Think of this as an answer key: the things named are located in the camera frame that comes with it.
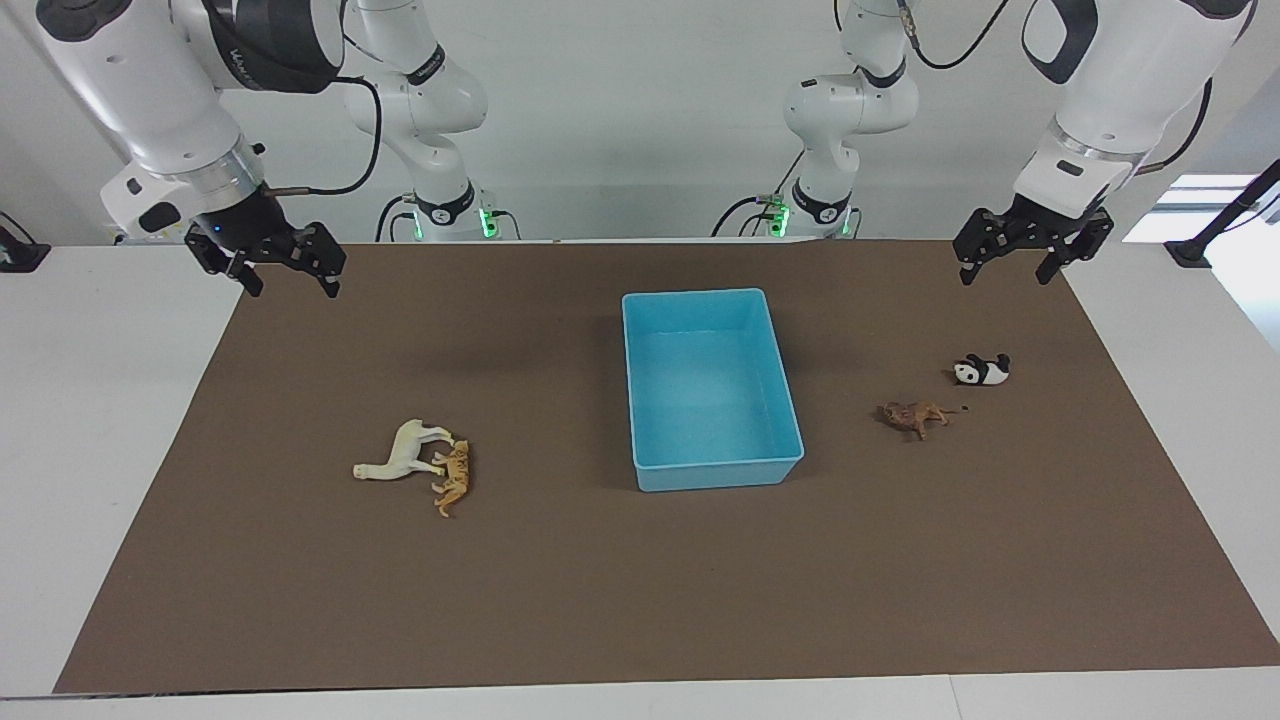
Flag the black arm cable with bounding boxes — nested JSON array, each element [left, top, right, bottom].
[[895, 0, 1021, 73], [275, 75, 385, 197]]

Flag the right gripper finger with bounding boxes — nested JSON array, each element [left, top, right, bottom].
[[185, 225, 264, 299], [300, 222, 348, 299]]

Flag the brown table mat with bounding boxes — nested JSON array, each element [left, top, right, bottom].
[[52, 238, 1280, 696]]

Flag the cream llama toy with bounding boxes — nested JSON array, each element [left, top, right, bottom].
[[352, 418, 456, 483]]

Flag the blue plastic storage box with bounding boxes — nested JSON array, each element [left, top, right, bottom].
[[621, 287, 806, 493]]

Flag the black left base cable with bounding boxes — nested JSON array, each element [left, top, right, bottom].
[[712, 148, 807, 239]]

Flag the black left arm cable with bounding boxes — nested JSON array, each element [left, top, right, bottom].
[[895, 0, 1021, 73]]

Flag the black clamp stand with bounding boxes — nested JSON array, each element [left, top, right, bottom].
[[1165, 158, 1280, 269]]

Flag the brown lion toy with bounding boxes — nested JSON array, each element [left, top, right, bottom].
[[877, 400, 973, 442]]

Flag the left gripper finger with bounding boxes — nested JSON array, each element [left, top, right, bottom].
[[953, 208, 1004, 286], [1036, 210, 1114, 286]]

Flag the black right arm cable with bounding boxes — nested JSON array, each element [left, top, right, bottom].
[[275, 75, 385, 197]]

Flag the black white panda toy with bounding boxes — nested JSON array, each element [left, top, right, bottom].
[[952, 352, 1012, 389]]

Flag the black right base cable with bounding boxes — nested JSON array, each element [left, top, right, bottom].
[[375, 192, 419, 243]]

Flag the black base cable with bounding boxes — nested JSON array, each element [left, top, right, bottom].
[[712, 148, 807, 239], [375, 192, 419, 243]]

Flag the black table clamp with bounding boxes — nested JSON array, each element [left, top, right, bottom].
[[0, 212, 51, 273]]

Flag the orange tiger toy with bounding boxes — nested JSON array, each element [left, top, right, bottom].
[[430, 439, 473, 519]]

